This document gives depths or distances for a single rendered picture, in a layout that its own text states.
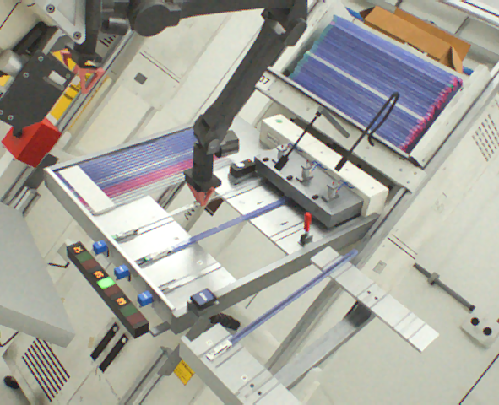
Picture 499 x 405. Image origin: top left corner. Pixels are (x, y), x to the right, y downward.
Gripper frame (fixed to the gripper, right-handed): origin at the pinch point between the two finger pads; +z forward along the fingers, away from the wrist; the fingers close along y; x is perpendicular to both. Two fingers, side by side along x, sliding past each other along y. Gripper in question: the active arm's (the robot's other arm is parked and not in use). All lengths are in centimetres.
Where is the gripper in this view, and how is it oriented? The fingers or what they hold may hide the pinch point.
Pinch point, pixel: (201, 202)
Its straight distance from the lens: 190.1
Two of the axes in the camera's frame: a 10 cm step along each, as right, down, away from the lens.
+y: -6.3, -5.1, 5.9
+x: -7.7, 3.4, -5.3
